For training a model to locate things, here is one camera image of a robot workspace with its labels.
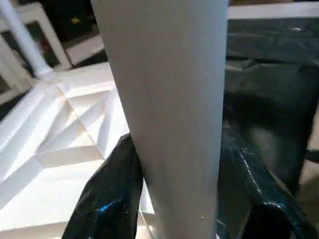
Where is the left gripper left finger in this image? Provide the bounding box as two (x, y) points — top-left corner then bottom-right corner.
(62, 133), (145, 239)

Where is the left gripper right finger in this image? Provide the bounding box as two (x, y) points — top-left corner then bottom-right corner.
(217, 127), (319, 239)

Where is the white plastic table top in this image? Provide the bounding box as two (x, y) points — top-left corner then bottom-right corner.
(0, 62), (155, 239)

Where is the white plastic table leg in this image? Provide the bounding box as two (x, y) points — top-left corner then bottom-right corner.
(0, 0), (55, 80)
(90, 0), (230, 239)

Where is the black work mat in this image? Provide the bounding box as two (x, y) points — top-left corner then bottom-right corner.
(222, 17), (319, 195)

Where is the white glass door cabinet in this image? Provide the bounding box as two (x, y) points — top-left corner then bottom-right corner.
(0, 4), (71, 103)

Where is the dark wooden cabinet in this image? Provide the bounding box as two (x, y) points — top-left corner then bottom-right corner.
(40, 0), (100, 43)

